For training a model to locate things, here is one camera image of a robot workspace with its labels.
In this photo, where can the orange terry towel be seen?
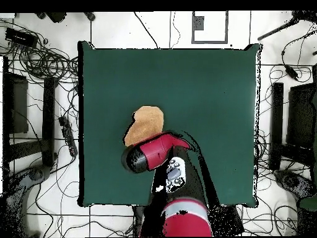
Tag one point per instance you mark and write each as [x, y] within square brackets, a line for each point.
[148, 124]

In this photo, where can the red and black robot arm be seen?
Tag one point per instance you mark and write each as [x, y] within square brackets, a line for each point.
[185, 223]

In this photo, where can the dark green table cloth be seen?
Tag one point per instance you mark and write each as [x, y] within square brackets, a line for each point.
[198, 99]

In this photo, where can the black power strip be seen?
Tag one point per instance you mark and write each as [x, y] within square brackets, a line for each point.
[68, 136]

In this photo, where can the black metal stand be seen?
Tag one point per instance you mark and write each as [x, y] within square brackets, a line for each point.
[277, 124]
[48, 119]

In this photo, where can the black power adapter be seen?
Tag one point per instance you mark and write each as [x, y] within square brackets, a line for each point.
[291, 72]

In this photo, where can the black tripod leg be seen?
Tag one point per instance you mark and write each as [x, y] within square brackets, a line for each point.
[277, 30]

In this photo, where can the black electronics box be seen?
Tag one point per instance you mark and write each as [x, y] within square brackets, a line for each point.
[21, 37]

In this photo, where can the grey square floor frame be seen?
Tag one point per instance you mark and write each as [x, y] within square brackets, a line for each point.
[225, 27]

